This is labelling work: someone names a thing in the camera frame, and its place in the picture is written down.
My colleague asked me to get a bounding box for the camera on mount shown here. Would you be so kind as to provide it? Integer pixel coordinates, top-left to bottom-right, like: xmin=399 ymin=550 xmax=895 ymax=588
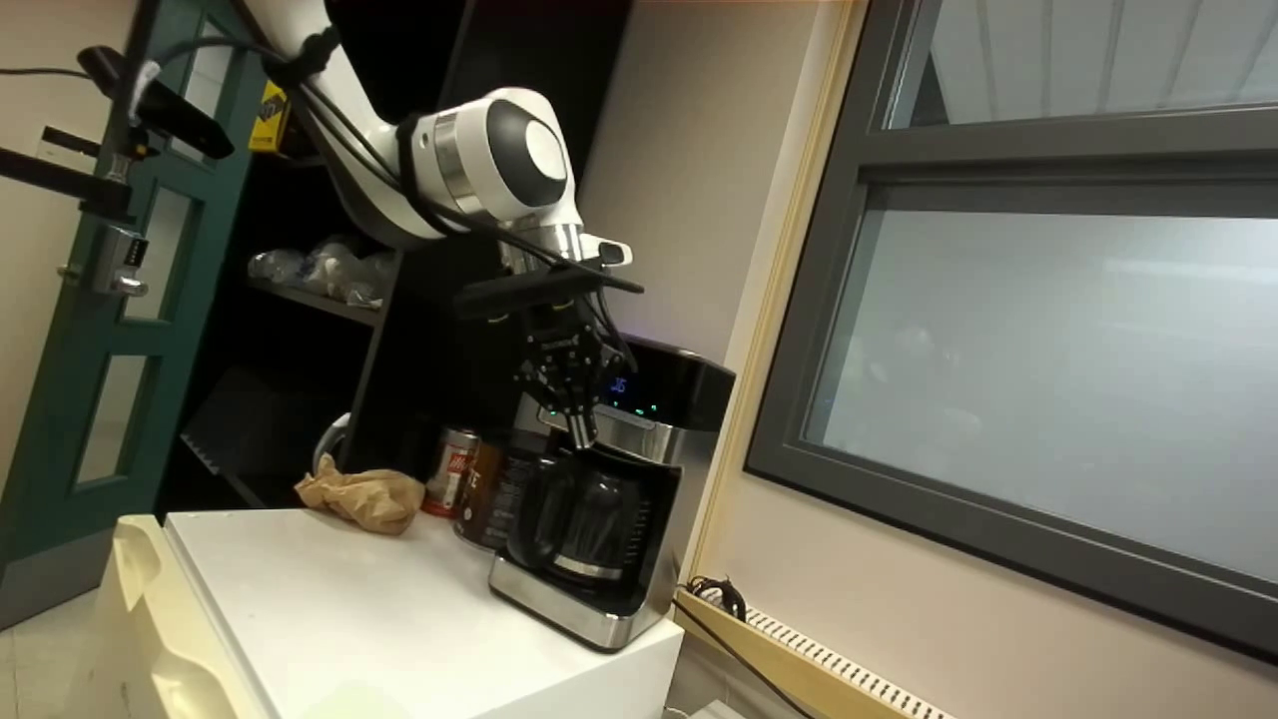
xmin=0 ymin=44 xmax=237 ymax=223

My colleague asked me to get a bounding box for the white mini fridge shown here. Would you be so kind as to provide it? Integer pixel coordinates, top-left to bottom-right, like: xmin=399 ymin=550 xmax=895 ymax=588
xmin=98 ymin=506 xmax=686 ymax=719

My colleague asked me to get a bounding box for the green door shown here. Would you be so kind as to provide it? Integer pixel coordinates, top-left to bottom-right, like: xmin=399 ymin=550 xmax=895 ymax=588
xmin=0 ymin=0 xmax=269 ymax=632

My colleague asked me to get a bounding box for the yellow box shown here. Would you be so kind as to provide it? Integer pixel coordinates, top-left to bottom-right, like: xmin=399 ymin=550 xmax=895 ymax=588
xmin=248 ymin=81 xmax=292 ymax=154

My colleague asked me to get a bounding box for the silver door keypad lock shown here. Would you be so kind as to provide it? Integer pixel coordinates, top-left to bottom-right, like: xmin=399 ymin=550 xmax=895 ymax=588
xmin=58 ymin=224 xmax=153 ymax=300

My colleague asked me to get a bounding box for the baseboard heater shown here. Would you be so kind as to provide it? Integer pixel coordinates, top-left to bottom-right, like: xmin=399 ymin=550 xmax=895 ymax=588
xmin=673 ymin=587 xmax=961 ymax=719

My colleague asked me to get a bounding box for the grey framed window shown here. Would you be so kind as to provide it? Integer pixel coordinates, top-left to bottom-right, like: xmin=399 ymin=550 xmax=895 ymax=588
xmin=743 ymin=0 xmax=1278 ymax=668

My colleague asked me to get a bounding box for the black and steel coffee machine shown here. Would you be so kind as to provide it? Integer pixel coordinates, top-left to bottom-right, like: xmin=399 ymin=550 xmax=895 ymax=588
xmin=487 ymin=335 xmax=738 ymax=654

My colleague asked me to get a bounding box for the glass coffee carafe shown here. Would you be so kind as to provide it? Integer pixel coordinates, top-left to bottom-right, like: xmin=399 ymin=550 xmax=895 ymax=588
xmin=505 ymin=451 xmax=656 ymax=592

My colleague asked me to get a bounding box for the black shelf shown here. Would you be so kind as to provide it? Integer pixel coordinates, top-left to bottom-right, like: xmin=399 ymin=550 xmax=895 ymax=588
xmin=154 ymin=0 xmax=634 ymax=522

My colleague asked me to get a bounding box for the crumpled brown paper bag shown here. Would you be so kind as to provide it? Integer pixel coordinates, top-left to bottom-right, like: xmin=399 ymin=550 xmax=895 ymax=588
xmin=294 ymin=453 xmax=427 ymax=537

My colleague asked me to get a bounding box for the heap of clear plastic bags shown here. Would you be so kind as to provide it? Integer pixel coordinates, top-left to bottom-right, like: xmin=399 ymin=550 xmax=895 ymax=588
xmin=247 ymin=236 xmax=399 ymax=310

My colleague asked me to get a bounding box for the red and white can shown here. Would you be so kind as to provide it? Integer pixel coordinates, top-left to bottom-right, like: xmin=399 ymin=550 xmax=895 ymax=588
xmin=423 ymin=426 xmax=481 ymax=519

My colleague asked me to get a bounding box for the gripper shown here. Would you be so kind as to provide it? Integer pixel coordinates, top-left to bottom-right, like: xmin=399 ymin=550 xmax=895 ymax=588
xmin=513 ymin=300 xmax=614 ymax=450

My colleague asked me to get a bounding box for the black cable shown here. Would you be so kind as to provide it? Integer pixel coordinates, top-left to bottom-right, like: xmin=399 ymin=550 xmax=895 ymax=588
xmin=683 ymin=575 xmax=816 ymax=719

